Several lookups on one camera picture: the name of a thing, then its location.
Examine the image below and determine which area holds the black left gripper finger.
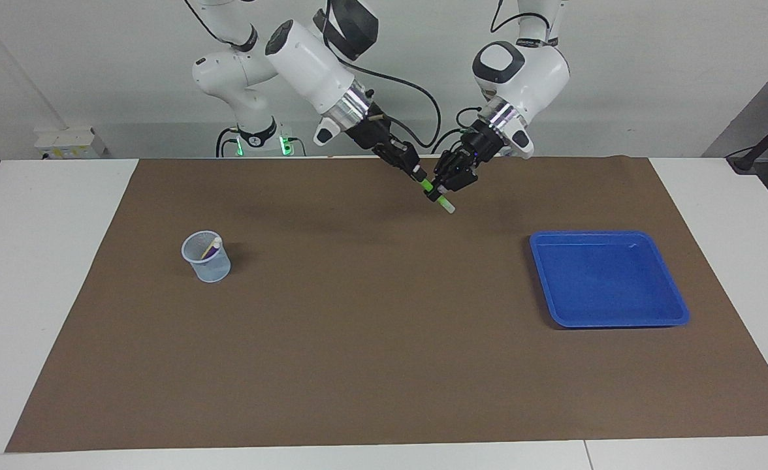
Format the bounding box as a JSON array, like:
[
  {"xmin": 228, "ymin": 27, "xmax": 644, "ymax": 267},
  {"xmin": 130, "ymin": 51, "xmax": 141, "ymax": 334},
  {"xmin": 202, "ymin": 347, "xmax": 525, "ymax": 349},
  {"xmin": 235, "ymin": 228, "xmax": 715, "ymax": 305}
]
[
  {"xmin": 446, "ymin": 166, "xmax": 479, "ymax": 192},
  {"xmin": 433, "ymin": 149, "xmax": 470, "ymax": 183}
]

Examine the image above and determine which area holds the green highlighter pen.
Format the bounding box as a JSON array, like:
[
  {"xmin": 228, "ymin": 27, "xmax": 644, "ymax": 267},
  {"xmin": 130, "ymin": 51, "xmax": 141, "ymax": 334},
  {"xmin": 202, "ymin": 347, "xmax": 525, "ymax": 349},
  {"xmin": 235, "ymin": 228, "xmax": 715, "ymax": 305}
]
[{"xmin": 419, "ymin": 171, "xmax": 456, "ymax": 215}]

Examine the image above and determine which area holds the blue plastic tray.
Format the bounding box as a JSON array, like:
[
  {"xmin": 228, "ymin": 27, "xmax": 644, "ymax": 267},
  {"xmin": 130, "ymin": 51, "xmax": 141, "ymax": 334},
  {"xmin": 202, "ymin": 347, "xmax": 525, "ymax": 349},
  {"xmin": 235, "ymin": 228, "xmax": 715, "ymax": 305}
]
[{"xmin": 529, "ymin": 230, "xmax": 690, "ymax": 328}]

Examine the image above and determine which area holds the brown table mat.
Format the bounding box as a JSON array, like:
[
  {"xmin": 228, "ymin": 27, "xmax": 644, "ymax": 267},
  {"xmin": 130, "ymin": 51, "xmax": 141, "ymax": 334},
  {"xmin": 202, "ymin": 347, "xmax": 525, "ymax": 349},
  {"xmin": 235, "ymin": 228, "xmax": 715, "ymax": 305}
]
[{"xmin": 5, "ymin": 155, "xmax": 768, "ymax": 453}]

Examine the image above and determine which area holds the translucent plastic pen cup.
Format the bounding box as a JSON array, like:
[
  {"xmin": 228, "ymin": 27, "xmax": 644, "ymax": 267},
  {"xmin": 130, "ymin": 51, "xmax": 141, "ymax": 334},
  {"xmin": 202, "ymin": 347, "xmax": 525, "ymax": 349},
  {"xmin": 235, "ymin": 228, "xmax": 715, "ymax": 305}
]
[{"xmin": 182, "ymin": 230, "xmax": 232, "ymax": 283}]

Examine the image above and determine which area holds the black stand pole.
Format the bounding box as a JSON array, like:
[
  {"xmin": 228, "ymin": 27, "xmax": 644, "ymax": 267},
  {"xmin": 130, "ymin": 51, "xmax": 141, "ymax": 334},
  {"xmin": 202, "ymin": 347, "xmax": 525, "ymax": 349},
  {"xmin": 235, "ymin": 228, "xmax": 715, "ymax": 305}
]
[{"xmin": 727, "ymin": 104, "xmax": 768, "ymax": 174}]

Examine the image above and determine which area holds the white power strip box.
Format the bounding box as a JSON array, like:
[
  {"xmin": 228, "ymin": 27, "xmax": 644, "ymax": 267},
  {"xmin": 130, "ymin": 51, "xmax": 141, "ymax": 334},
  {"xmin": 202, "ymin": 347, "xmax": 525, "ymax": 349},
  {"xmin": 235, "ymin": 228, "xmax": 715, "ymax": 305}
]
[{"xmin": 34, "ymin": 126, "xmax": 107, "ymax": 160}]

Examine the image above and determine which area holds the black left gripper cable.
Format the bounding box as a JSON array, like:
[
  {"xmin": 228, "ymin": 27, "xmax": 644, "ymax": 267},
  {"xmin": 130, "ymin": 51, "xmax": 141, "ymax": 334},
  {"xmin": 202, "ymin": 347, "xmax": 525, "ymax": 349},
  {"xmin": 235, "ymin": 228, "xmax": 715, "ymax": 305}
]
[{"xmin": 432, "ymin": 106, "xmax": 489, "ymax": 155}]

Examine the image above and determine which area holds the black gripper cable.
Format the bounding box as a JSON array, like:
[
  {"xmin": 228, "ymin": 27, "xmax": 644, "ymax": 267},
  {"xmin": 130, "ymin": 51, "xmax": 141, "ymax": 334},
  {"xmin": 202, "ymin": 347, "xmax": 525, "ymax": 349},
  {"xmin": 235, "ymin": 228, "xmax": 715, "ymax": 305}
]
[
  {"xmin": 322, "ymin": 0, "xmax": 441, "ymax": 149},
  {"xmin": 432, "ymin": 106, "xmax": 489, "ymax": 155}
]

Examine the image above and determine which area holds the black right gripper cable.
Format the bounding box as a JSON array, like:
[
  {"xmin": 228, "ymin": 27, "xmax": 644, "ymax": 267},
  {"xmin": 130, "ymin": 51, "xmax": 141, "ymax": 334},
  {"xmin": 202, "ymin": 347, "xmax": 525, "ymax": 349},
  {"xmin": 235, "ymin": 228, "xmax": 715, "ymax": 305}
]
[{"xmin": 322, "ymin": 0, "xmax": 441, "ymax": 149}]

